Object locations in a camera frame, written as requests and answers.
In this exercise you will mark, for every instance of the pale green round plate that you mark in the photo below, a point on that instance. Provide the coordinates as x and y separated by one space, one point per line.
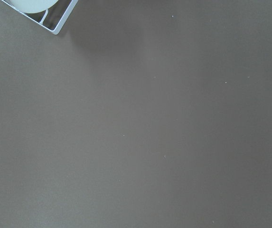
32 6

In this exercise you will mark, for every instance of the white wire dish rack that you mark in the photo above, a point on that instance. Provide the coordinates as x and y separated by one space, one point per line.
52 19

